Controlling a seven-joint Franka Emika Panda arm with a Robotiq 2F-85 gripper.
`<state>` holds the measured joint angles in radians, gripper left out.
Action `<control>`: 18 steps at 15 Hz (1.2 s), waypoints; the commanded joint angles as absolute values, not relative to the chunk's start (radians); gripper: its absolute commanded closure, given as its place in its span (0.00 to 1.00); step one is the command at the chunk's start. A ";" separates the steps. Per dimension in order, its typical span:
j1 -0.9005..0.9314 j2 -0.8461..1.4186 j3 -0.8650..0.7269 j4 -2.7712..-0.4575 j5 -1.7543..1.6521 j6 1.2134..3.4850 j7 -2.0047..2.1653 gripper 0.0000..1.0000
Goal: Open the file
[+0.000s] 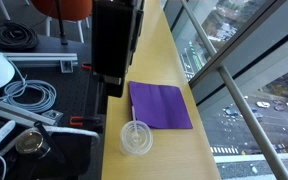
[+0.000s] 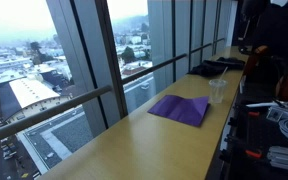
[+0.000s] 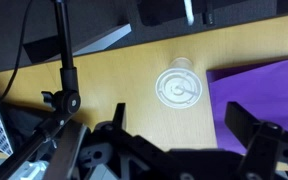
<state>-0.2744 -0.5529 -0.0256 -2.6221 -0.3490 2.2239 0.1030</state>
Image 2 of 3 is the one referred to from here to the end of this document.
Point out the purple cloth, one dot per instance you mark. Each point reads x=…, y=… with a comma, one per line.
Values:
x=180, y=108

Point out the black cloth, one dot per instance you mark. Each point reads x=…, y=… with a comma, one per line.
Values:
x=207, y=68

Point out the clear plastic cup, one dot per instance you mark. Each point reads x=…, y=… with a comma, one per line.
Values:
x=217, y=94

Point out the clear drinking straw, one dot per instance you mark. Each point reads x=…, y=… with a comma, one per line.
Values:
x=224, y=72

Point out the grey metal handrail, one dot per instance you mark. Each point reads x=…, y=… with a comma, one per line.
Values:
x=50, y=111

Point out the black perforated breadboard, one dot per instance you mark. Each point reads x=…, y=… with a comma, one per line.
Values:
x=267, y=135

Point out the long aluminium extrusion bar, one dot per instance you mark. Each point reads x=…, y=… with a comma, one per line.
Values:
x=275, y=114

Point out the short aluminium extrusion bar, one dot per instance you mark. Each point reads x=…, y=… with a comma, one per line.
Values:
x=285, y=160

